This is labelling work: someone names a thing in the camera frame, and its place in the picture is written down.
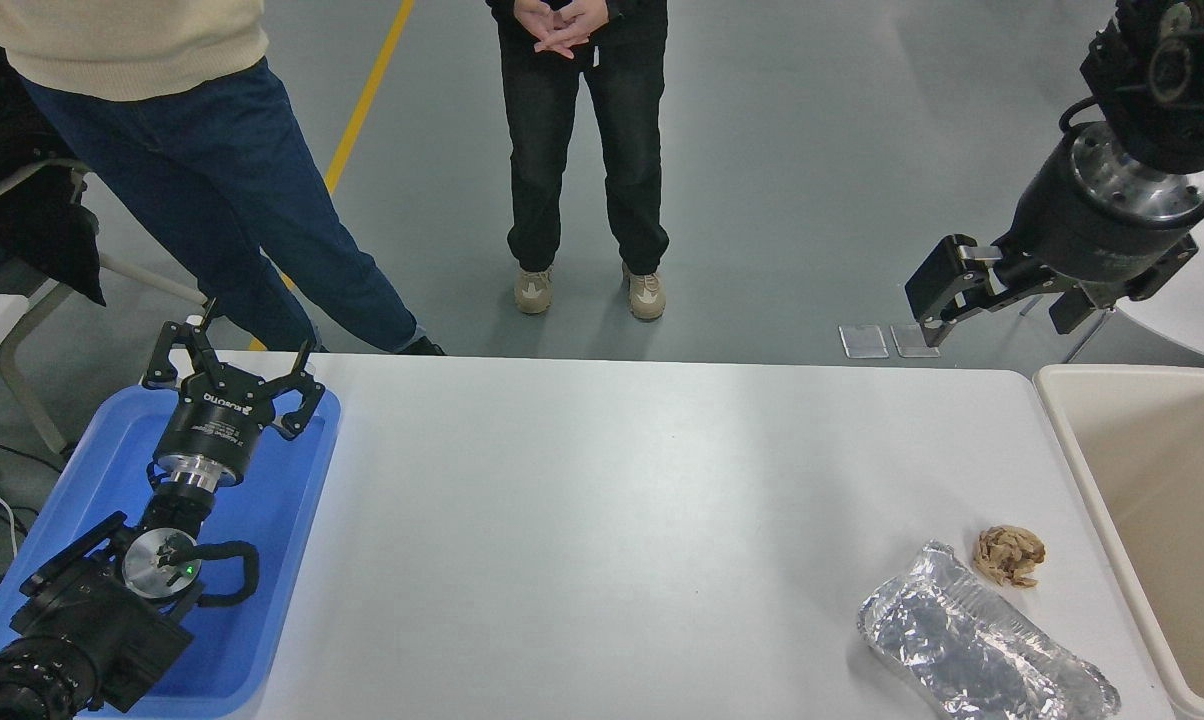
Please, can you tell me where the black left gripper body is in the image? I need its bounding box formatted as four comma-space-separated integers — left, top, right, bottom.
156, 366, 274, 474

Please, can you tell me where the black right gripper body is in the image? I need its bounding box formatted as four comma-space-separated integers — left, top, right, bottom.
1000, 133, 1200, 293

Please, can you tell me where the foil plate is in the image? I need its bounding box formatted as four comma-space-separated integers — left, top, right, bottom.
857, 540, 1123, 720

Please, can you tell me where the clear floor plate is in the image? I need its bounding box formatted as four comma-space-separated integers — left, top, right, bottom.
839, 323, 890, 359
890, 322, 941, 358

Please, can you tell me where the person's right hand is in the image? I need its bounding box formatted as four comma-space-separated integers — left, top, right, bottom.
512, 0, 576, 59

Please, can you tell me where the person's left hand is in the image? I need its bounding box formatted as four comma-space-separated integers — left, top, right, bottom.
533, 0, 612, 54

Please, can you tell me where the blue plastic tray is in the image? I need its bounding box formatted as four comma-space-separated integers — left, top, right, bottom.
0, 385, 343, 719

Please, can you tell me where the white shell chair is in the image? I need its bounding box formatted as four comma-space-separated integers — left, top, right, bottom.
1022, 110, 1204, 369

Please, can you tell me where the large pale bin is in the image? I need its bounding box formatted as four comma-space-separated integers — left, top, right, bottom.
1032, 363, 1204, 720

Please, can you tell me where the black jacket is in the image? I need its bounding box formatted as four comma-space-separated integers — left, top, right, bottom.
0, 40, 108, 306

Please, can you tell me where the crumpled tan paper ball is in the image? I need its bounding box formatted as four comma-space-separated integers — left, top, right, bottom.
972, 525, 1047, 589

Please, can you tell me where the pale frame chair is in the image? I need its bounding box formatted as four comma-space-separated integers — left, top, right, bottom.
0, 158, 211, 456

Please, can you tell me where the black floor cable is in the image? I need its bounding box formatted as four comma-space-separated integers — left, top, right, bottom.
0, 436, 65, 463

